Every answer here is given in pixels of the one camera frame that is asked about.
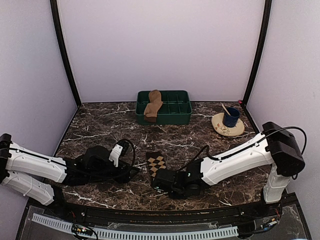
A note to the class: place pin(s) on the black frame post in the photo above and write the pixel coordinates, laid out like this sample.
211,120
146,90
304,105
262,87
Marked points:
63,51
259,51

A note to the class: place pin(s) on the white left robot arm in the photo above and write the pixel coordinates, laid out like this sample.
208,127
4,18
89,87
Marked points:
18,166

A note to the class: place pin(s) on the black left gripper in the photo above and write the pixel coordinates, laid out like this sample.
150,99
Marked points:
123,176

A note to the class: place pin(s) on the black right frame post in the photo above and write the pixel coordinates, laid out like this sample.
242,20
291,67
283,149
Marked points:
259,51

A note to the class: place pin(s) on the black front table rail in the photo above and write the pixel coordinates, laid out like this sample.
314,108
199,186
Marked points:
232,214

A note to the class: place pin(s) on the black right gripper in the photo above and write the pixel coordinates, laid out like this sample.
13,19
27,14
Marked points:
177,197

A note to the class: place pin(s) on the black left frame post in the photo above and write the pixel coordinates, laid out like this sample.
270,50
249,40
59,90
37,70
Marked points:
63,51

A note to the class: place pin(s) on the green compartment tray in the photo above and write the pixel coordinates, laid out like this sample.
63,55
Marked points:
175,110

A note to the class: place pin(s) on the dark blue mug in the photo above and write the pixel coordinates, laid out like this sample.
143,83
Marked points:
231,120

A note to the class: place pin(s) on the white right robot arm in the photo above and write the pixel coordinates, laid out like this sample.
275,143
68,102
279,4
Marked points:
275,146

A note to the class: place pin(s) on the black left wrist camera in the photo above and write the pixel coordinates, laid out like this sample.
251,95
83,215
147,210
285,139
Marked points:
98,159

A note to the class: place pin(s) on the tan brown sock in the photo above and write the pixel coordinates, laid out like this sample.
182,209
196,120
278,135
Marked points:
154,105

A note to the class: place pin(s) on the white slotted cable duct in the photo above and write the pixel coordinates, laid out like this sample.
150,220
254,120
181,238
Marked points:
108,234

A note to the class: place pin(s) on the brown argyle sock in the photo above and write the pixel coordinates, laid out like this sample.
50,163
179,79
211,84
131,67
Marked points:
155,162

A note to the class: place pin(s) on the small circuit board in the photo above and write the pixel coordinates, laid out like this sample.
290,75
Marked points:
81,231

